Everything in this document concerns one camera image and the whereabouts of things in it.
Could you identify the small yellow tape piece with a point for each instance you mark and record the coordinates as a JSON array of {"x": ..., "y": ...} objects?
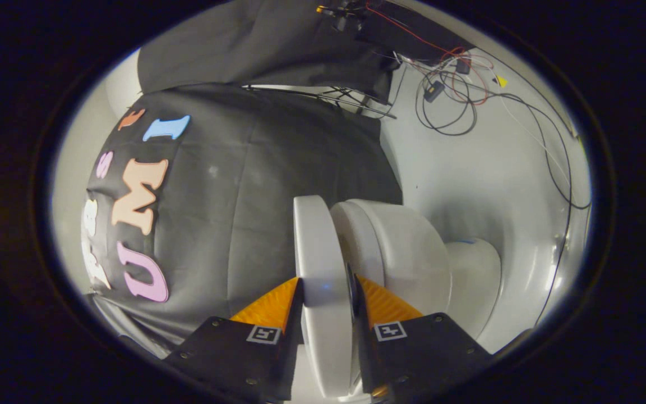
[{"x": 501, "y": 81}]

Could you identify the white toilet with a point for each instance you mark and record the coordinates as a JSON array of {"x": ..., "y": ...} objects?
[{"x": 413, "y": 252}]

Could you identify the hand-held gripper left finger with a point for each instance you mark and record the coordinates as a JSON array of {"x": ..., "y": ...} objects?
[{"x": 295, "y": 331}]

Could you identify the small black adapter box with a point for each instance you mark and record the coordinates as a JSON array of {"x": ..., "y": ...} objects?
[{"x": 434, "y": 91}]

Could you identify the white toilet lid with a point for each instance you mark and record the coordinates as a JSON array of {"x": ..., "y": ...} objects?
[{"x": 323, "y": 252}]

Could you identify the black tripod stand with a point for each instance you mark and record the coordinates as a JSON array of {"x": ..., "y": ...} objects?
[{"x": 323, "y": 97}]

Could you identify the black case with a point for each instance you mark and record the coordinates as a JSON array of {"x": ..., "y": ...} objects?
[{"x": 407, "y": 39}]

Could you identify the black backdrop cloth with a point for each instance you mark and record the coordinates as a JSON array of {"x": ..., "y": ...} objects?
[{"x": 233, "y": 185}]

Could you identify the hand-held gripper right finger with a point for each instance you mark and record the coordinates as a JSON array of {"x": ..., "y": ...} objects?
[{"x": 363, "y": 342}]

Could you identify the orange and black device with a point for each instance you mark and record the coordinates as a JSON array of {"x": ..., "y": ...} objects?
[{"x": 326, "y": 9}]

